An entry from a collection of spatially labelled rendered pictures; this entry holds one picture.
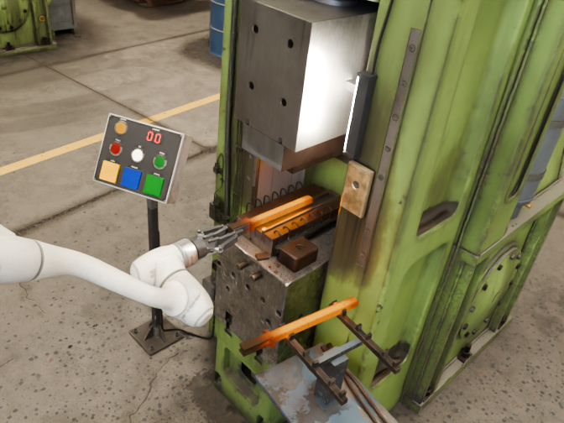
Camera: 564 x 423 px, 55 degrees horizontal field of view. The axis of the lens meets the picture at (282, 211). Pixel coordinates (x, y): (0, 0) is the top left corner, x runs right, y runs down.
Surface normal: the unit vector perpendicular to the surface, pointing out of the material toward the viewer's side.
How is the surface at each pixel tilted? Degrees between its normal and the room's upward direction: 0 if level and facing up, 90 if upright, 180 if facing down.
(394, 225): 90
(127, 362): 0
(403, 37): 90
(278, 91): 90
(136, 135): 60
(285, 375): 0
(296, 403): 0
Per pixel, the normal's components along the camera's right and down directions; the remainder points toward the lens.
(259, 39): -0.72, 0.33
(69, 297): 0.11, -0.82
